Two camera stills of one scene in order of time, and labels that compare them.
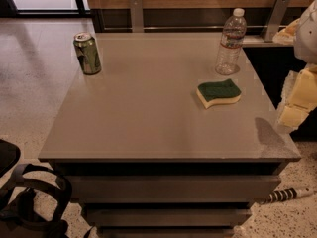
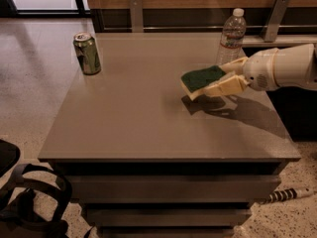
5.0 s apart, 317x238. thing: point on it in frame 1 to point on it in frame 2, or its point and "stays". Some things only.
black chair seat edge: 10,153 stays
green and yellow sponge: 218,92 to 193,81
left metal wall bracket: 137,11 stays
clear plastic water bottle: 231,44 stays
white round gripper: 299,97 to 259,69
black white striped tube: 286,194 stays
